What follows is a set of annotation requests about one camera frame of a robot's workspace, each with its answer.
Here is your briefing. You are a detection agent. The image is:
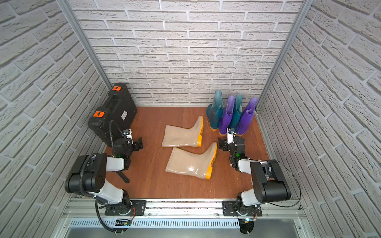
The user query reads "black plastic tool case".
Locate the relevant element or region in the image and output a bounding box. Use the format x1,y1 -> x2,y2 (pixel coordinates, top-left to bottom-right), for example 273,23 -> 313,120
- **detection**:
88,82 -> 138,147

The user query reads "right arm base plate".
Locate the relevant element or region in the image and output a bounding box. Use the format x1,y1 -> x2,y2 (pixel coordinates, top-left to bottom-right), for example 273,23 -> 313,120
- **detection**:
222,200 -> 263,217

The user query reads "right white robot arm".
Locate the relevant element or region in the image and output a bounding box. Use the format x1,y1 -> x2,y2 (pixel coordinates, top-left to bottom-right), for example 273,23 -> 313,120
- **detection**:
218,136 -> 291,216

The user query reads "teal rain boot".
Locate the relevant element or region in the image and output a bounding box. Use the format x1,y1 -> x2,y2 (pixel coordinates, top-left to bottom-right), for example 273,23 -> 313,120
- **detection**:
229,94 -> 243,128
206,90 -> 224,131

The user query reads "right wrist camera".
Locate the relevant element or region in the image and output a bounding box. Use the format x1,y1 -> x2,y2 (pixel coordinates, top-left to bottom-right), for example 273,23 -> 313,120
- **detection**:
227,128 -> 235,144

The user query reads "beige rain boot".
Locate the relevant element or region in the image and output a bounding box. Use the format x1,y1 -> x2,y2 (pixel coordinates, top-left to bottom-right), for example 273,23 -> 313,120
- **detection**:
165,142 -> 218,180
162,116 -> 203,147

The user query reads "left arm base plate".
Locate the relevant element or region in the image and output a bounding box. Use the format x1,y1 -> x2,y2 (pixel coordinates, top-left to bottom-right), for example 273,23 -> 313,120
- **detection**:
105,199 -> 147,216

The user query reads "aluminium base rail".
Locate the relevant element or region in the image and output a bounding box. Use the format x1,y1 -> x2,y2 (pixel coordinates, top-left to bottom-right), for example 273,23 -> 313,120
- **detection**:
63,198 -> 306,221

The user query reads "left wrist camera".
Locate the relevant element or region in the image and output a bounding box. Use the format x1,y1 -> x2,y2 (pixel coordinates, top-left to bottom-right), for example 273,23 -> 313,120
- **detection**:
123,129 -> 133,141

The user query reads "purple rain boot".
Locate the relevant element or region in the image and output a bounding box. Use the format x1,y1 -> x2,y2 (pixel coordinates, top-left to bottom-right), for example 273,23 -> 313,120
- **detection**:
219,95 -> 235,135
236,97 -> 259,135

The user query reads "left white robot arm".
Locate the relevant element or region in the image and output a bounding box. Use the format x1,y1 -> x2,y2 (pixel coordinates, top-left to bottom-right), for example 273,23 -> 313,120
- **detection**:
64,137 -> 143,215

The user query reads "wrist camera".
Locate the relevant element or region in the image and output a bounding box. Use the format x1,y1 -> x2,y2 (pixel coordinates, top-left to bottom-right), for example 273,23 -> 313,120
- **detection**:
123,129 -> 133,141
227,128 -> 235,144

